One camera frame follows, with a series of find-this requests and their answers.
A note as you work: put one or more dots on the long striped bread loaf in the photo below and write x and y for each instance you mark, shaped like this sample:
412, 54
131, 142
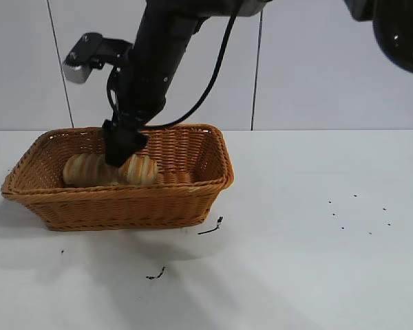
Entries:
141, 170

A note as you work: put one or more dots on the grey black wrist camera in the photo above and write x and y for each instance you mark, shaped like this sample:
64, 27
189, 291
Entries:
86, 55

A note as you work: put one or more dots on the brown wicker rectangular basket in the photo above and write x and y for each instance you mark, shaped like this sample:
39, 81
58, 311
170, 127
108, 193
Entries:
124, 206

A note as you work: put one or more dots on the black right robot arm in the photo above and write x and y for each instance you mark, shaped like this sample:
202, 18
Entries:
168, 24

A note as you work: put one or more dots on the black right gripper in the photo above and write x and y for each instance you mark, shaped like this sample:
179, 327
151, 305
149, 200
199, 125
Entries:
142, 86

